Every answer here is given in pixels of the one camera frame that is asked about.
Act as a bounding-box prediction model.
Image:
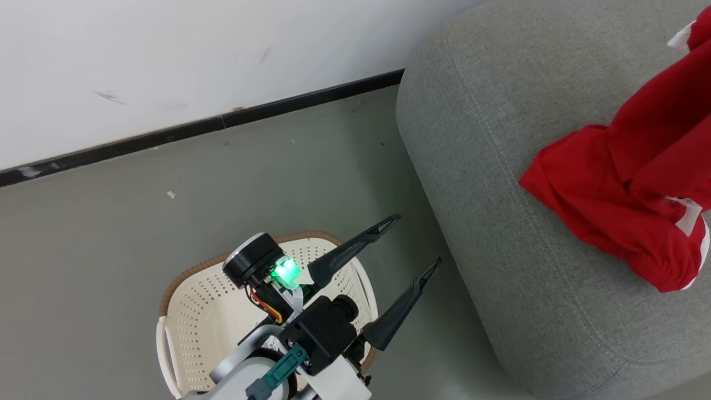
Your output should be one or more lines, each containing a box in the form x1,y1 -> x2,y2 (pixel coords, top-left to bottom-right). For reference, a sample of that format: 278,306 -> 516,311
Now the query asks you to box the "left gripper with motor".
221,214 -> 443,400

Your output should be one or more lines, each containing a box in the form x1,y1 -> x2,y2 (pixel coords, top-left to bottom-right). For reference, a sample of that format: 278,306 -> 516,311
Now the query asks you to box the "red and white clothing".
518,6 -> 711,294

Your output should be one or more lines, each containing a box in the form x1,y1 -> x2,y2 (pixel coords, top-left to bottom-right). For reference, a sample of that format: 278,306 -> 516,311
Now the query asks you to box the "beige perforated laundry basket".
156,231 -> 382,400

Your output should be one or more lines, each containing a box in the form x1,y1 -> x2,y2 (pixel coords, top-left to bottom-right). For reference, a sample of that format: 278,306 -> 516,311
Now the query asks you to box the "grey fabric sofa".
395,0 -> 711,400

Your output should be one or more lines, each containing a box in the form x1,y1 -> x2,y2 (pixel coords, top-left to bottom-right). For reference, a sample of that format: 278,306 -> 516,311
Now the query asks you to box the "black cable with teal plug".
244,343 -> 309,400

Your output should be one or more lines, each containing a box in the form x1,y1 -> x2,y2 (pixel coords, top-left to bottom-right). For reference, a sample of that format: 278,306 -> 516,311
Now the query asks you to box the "black wall baseboard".
0,68 -> 406,188

